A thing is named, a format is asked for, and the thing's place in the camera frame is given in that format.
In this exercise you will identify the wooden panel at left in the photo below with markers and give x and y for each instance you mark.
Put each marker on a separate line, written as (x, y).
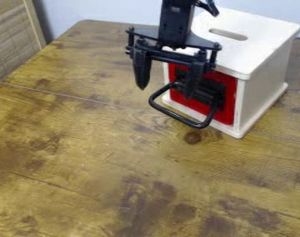
(22, 39)

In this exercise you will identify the red drawer with black handle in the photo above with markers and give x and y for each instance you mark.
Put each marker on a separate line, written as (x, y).
(213, 99)

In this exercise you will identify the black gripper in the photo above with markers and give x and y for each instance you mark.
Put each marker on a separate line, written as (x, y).
(173, 33)

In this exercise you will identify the white wooden drawer cabinet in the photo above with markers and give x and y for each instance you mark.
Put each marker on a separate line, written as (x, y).
(252, 64)

